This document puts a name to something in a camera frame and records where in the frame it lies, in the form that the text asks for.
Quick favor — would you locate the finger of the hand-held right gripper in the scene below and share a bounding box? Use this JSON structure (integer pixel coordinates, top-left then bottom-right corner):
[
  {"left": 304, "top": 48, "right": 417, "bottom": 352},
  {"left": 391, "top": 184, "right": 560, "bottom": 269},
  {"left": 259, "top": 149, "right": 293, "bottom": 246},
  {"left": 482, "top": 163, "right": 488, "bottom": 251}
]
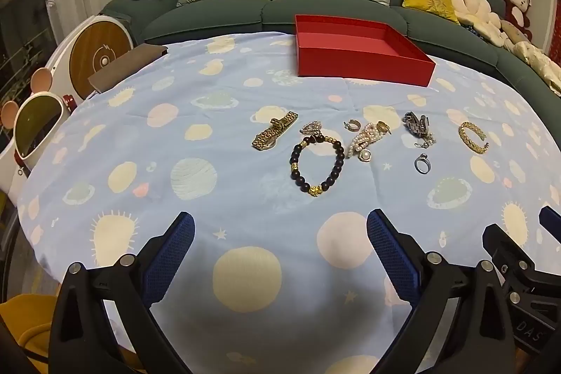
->
[
  {"left": 538, "top": 206, "right": 561, "bottom": 235},
  {"left": 482, "top": 224, "right": 548, "bottom": 292}
]

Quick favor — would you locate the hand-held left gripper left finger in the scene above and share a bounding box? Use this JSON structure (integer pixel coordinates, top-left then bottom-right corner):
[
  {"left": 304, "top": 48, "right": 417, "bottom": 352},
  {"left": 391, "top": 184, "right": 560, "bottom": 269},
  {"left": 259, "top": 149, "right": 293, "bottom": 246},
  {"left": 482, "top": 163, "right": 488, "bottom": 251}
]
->
[{"left": 48, "top": 211, "right": 196, "bottom": 374}]

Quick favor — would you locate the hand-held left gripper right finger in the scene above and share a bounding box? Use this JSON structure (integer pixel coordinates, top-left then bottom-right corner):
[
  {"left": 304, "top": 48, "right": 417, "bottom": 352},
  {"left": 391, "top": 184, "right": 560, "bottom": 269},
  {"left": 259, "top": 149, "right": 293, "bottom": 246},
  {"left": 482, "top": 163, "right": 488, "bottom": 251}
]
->
[{"left": 366, "top": 208, "right": 517, "bottom": 374}]

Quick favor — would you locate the dark bead bracelet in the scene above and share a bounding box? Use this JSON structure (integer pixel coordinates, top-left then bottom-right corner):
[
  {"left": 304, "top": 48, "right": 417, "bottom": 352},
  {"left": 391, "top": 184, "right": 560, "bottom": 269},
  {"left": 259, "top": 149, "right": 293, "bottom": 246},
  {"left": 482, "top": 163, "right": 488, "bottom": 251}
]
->
[{"left": 289, "top": 134, "right": 345, "bottom": 199}]

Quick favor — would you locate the gold braided cuff bracelet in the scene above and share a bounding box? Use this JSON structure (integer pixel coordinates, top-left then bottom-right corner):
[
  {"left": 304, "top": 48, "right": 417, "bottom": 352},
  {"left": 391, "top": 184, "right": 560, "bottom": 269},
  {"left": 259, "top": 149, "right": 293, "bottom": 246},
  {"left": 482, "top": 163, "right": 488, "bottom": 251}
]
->
[{"left": 458, "top": 122, "right": 489, "bottom": 155}]

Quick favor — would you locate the pearl bracelet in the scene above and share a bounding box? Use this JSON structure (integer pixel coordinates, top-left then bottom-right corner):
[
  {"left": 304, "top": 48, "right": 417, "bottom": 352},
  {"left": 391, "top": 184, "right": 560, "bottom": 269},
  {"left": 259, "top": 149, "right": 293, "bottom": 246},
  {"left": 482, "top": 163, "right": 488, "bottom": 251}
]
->
[{"left": 346, "top": 122, "right": 382, "bottom": 159}]

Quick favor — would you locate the silver metal watch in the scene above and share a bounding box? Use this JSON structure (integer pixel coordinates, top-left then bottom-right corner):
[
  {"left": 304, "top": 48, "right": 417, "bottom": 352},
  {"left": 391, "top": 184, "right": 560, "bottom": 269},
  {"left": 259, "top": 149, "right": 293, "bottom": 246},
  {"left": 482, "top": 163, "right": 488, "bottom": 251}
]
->
[{"left": 403, "top": 111, "right": 432, "bottom": 137}]

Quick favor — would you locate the gold metal watch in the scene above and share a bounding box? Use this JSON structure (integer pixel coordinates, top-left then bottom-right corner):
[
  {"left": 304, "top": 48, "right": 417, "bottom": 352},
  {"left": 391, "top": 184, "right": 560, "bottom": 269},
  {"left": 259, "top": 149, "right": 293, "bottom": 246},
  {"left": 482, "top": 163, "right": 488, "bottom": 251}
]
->
[{"left": 251, "top": 111, "right": 299, "bottom": 151}]

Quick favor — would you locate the red cardboard box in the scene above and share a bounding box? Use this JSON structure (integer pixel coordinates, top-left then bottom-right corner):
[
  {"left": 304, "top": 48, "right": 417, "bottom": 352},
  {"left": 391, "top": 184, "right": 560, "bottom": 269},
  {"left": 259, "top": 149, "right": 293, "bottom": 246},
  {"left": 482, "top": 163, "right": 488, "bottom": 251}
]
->
[{"left": 293, "top": 15, "right": 437, "bottom": 88}]

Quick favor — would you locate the blue planet-print tablecloth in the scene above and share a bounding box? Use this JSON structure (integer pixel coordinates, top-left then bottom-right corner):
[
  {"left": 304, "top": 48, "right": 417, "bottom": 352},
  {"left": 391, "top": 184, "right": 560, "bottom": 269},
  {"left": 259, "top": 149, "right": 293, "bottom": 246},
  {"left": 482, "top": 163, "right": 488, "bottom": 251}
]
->
[{"left": 16, "top": 33, "right": 561, "bottom": 374}]

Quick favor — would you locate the cream satin cushion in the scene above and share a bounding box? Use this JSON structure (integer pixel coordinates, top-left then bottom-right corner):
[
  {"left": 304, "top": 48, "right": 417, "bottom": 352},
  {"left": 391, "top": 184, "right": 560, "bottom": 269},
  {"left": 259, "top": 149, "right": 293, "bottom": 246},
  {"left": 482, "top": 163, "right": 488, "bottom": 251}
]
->
[{"left": 513, "top": 41, "right": 561, "bottom": 94}]

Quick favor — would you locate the yellow chair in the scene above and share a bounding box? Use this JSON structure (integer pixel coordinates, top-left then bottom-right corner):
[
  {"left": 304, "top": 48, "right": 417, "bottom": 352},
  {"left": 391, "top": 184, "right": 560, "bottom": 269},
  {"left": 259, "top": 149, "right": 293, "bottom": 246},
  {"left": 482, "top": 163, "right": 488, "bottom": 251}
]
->
[{"left": 0, "top": 293, "right": 145, "bottom": 374}]

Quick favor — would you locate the beige plush cushion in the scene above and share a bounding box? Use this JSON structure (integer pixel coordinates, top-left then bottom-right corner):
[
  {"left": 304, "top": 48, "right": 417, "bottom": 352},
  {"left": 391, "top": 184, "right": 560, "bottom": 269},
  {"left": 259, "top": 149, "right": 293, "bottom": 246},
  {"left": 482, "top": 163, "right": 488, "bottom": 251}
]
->
[{"left": 504, "top": 21, "right": 531, "bottom": 50}]

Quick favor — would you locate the white eared toy robot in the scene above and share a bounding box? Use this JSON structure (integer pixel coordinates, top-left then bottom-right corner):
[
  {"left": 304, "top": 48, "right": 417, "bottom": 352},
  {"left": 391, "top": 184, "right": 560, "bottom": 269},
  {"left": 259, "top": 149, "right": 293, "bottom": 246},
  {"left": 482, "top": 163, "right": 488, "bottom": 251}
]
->
[{"left": 0, "top": 67, "right": 77, "bottom": 193}]

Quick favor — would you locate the brown flat board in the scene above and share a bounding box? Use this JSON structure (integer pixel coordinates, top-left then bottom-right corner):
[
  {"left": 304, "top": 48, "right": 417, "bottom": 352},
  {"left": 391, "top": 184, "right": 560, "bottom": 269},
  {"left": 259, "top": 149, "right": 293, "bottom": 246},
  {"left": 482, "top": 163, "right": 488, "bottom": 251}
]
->
[{"left": 88, "top": 44, "right": 168, "bottom": 93}]

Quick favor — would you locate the white appliance with wooden disc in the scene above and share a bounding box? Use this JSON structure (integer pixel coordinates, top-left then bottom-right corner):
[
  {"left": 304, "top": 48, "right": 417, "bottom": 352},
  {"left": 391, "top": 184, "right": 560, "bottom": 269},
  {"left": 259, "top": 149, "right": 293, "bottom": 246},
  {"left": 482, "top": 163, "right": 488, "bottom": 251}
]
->
[{"left": 41, "top": 15, "right": 134, "bottom": 103}]

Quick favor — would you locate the cream flower-shaped cushion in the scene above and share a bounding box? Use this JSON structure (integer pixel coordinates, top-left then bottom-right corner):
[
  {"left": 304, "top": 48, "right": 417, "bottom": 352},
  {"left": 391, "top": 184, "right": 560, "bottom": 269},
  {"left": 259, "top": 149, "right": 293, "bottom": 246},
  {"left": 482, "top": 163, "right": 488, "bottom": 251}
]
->
[{"left": 451, "top": 0, "right": 505, "bottom": 46}]

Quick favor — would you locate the red monkey plush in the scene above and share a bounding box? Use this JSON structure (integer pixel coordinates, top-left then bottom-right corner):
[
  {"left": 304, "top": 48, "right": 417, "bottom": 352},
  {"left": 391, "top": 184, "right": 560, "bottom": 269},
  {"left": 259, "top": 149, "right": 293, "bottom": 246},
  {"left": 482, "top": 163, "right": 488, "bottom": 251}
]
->
[{"left": 502, "top": 0, "right": 533, "bottom": 42}]

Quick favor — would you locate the green fabric sofa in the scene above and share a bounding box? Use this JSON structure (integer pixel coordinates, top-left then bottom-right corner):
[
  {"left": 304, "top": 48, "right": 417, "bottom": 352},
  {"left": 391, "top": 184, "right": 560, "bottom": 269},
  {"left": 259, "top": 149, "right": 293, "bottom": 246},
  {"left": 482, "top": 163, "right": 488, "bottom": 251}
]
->
[{"left": 101, "top": 0, "right": 561, "bottom": 96}]

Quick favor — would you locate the dark glass cabinet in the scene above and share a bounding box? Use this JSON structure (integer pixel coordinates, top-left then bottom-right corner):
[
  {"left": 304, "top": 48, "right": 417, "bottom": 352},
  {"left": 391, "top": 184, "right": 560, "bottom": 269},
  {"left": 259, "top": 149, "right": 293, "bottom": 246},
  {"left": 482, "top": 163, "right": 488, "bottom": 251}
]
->
[{"left": 0, "top": 0, "right": 58, "bottom": 116}]

